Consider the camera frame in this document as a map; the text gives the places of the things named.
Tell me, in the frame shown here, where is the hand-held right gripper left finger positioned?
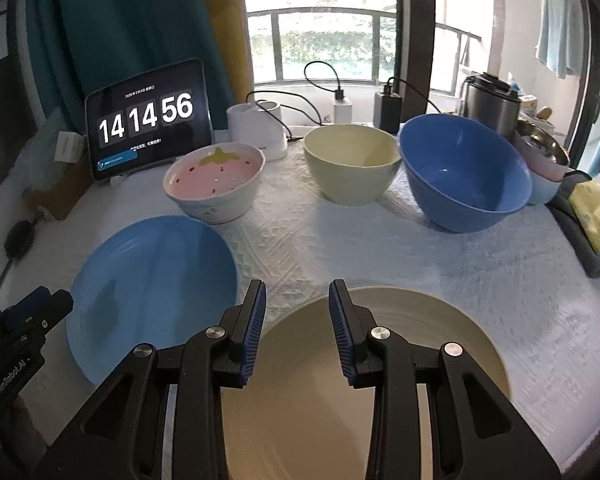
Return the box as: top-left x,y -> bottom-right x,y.
27,279 -> 268,480

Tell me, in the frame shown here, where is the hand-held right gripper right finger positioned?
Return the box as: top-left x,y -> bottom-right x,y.
328,279 -> 563,480

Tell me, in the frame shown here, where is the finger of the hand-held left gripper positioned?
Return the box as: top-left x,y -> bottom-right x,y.
0,286 -> 51,331
39,290 -> 75,333

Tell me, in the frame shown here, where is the cream plate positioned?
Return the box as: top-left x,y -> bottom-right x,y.
220,286 -> 511,480

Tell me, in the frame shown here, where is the blue plate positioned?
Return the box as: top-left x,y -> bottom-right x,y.
66,215 -> 239,386

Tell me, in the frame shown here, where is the pink strawberry print bowl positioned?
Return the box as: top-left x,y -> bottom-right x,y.
162,142 -> 266,225

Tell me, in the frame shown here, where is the cream bowl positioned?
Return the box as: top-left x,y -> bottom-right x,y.
302,124 -> 403,207

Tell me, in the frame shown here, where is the large blue bowl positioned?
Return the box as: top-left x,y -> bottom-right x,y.
398,113 -> 533,234

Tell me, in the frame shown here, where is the black round puck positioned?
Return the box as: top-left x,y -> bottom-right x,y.
4,220 -> 37,262

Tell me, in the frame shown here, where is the white textured tablecloth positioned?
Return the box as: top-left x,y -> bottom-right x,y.
0,125 -> 600,480

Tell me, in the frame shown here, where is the small white box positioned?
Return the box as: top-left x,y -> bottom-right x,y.
55,131 -> 87,165

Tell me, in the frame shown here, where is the cardboard box with plastic bag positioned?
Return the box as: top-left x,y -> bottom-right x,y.
17,107 -> 88,186

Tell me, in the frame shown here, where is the white desk lamp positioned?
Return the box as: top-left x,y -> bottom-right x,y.
184,0 -> 296,161

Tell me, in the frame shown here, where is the tablet with clock display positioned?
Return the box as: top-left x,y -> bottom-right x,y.
84,58 -> 214,182

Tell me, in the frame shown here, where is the white charger plug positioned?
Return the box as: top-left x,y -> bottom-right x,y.
332,91 -> 354,125

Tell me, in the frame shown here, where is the black charger block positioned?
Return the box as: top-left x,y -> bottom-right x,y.
373,77 -> 402,134

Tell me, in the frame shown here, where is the grey folded cloth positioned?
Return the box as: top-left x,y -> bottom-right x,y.
547,170 -> 600,278

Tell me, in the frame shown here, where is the pale pink bowl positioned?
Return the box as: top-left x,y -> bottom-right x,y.
512,132 -> 571,183

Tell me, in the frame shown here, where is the steel tumbler with black lid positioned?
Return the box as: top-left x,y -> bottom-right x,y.
459,74 -> 523,143

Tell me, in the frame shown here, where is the steel bowl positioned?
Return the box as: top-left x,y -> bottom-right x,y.
515,120 -> 572,168

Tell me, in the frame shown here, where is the yellow tissue pack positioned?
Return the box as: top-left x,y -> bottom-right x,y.
567,172 -> 600,255

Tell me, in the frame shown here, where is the teal curtain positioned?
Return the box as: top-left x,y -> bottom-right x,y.
25,0 -> 233,116

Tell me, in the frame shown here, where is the yellow curtain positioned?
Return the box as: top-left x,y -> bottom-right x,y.
200,0 -> 255,106

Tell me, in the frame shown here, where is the balcony railing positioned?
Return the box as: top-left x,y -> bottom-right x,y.
245,7 -> 483,96

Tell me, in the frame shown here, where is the hanging light blue towel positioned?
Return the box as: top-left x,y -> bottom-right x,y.
535,0 -> 578,80

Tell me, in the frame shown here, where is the black charger cable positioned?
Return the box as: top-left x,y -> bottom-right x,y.
304,61 -> 346,102
245,90 -> 333,143
387,76 -> 441,113

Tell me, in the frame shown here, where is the dark sliding door frame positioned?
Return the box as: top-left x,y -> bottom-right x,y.
397,0 -> 436,126

